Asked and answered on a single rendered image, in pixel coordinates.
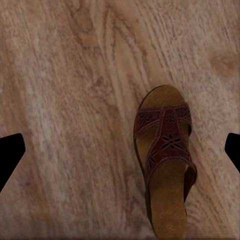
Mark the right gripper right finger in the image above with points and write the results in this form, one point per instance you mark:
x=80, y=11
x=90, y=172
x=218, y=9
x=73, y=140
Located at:
x=232, y=148

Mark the sandal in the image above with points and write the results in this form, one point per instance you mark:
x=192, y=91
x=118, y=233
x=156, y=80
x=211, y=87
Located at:
x=161, y=131

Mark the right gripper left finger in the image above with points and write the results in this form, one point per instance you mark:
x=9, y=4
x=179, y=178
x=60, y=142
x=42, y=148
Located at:
x=12, y=148

